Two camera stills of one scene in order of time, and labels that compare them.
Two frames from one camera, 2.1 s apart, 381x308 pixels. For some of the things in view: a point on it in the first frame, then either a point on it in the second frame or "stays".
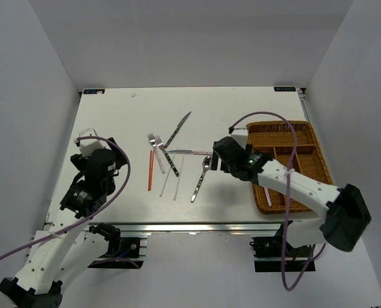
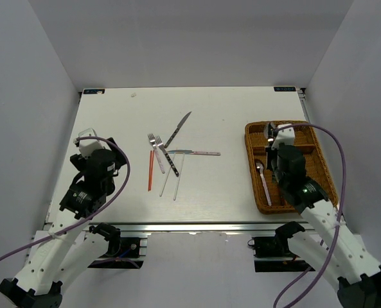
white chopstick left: (168, 177) stays
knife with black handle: (177, 129) stays
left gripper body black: (80, 162) stays
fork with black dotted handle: (159, 142) stays
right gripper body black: (225, 167) to (278, 174)
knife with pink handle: (189, 151) stays
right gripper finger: (214, 160) to (269, 131)
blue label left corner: (93, 91) stays
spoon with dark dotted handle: (207, 162) to (268, 130)
